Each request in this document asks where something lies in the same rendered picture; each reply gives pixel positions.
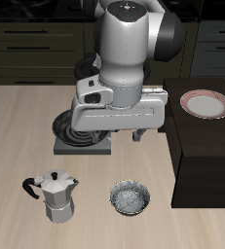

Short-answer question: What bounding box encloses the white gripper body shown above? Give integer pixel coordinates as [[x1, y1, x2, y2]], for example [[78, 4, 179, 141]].
[[70, 86, 169, 132]]

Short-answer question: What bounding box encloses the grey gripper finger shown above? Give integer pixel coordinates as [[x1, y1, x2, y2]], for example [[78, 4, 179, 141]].
[[91, 130, 101, 144], [131, 127, 148, 142]]

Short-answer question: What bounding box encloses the dark grey stove plate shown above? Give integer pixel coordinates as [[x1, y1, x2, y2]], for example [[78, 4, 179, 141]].
[[53, 131, 113, 156]]

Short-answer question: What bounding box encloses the grey speckled bowl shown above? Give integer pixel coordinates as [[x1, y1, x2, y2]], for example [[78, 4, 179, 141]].
[[108, 179, 152, 218]]

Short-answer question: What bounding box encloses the white plate with red rim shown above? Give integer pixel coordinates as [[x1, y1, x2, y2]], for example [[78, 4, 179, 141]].
[[179, 89, 225, 121]]

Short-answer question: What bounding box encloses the black frying pan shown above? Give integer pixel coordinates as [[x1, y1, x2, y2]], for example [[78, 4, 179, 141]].
[[52, 109, 110, 147]]

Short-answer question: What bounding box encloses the dark wooden cabinet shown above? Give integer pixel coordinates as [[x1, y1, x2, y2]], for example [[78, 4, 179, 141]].
[[158, 77, 225, 209]]

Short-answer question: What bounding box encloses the silver moka pot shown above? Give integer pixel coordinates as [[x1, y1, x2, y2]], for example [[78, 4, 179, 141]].
[[21, 168, 81, 225]]

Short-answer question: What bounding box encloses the dark kitchen cupboard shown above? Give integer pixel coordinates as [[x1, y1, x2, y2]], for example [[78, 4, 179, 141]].
[[0, 19, 100, 87]]

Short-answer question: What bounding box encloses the grey kitchen cupboard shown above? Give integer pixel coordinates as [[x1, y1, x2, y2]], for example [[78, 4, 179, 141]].
[[189, 18, 225, 80]]

